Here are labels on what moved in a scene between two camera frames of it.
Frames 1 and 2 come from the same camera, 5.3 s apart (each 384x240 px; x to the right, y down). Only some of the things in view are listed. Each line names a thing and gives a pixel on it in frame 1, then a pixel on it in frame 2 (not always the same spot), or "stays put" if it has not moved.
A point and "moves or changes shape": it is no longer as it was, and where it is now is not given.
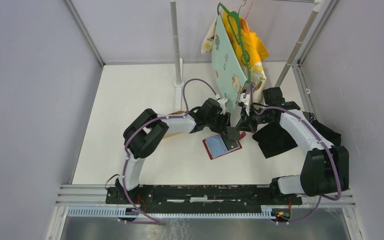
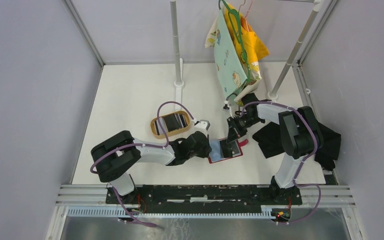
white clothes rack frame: x=292 y=60 stays put
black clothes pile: x=272 y=140 stays put
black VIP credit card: x=229 y=144 moves or changes shape
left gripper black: x=224 y=127 → x=206 y=150
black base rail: x=202 y=198 stays put
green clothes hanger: x=234 y=20 stays put
